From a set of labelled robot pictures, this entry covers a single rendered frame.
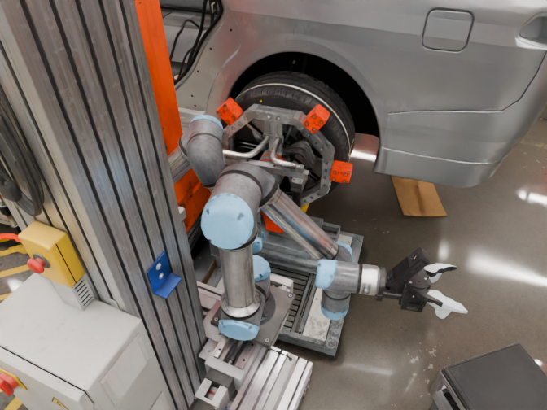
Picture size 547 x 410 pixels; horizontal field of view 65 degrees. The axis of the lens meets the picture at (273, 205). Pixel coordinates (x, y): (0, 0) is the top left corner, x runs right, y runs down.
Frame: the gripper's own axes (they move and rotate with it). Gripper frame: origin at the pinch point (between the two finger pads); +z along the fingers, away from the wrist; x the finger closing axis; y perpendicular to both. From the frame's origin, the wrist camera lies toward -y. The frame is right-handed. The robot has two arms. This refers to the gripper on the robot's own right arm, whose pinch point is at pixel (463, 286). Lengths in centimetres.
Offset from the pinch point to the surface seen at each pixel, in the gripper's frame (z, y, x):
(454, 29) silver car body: 4, -38, -99
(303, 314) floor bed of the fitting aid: -42, 106, -77
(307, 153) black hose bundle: -47, 11, -81
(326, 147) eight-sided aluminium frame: -39, 12, -90
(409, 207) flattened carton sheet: 20, 98, -182
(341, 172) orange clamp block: -31, 24, -90
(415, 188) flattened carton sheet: 25, 96, -204
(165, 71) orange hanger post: -103, -21, -75
